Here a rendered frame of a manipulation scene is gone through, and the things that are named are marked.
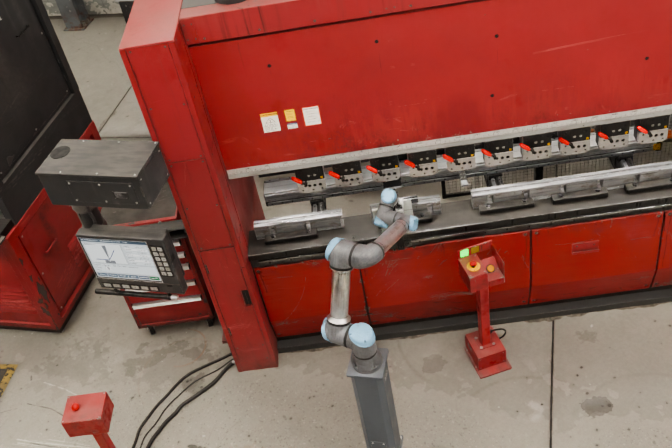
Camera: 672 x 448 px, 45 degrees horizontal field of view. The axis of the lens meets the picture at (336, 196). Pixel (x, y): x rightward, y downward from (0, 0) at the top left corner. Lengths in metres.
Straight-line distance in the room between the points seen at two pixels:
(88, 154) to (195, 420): 1.95
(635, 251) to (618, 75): 1.15
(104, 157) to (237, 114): 0.75
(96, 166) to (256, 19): 0.97
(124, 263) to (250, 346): 1.31
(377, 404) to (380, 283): 0.85
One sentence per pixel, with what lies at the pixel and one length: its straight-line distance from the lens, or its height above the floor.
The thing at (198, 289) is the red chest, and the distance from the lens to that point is 5.13.
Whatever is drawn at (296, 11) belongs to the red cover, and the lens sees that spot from 3.74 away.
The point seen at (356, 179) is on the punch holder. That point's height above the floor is 1.22.
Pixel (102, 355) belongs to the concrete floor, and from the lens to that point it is 5.58.
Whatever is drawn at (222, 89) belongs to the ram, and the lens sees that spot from 3.98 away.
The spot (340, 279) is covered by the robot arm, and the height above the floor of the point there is 1.23.
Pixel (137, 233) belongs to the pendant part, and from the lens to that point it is 3.76.
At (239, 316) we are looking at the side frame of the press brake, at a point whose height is 0.51.
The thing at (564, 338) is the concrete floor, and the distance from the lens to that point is 5.07.
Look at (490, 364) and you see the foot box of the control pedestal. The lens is 4.90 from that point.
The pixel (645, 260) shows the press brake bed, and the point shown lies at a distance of 4.99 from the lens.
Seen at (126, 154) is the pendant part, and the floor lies 1.95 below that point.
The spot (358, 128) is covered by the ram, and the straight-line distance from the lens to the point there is 4.11.
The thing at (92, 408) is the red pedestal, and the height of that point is 0.80.
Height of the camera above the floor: 3.92
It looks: 40 degrees down
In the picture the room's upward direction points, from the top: 11 degrees counter-clockwise
